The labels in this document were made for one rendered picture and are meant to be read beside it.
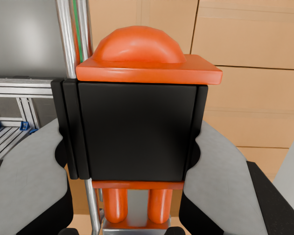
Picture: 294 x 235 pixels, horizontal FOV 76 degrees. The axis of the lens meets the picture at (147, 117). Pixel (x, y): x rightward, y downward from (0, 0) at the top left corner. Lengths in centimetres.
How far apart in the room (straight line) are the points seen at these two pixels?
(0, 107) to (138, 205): 137
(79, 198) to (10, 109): 110
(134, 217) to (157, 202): 3
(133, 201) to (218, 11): 73
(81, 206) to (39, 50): 120
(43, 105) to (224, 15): 111
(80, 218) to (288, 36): 92
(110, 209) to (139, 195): 4
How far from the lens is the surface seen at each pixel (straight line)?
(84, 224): 47
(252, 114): 101
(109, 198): 17
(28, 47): 152
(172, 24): 78
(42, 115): 141
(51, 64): 148
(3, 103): 149
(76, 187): 49
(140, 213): 20
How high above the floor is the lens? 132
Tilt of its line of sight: 62 degrees down
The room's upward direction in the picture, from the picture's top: 177 degrees clockwise
